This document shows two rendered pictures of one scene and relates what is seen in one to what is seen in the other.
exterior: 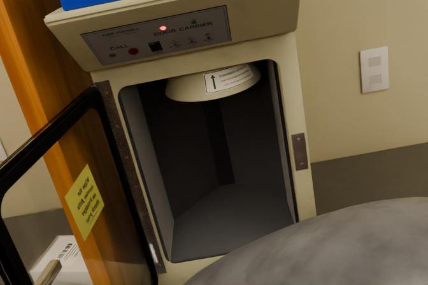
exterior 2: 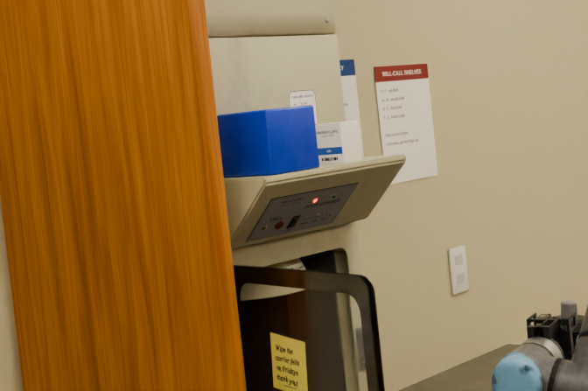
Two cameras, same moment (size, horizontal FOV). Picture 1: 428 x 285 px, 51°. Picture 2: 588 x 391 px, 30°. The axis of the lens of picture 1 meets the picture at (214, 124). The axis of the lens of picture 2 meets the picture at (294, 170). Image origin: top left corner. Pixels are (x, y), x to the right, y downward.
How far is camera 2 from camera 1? 1.34 m
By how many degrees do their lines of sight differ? 53
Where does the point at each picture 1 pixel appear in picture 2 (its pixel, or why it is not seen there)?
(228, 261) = not seen: outside the picture
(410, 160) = not seen: outside the picture
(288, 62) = (353, 252)
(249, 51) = (328, 240)
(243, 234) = not seen: outside the picture
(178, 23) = (325, 196)
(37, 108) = (229, 274)
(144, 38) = (296, 211)
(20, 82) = (221, 244)
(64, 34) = (263, 198)
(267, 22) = (362, 205)
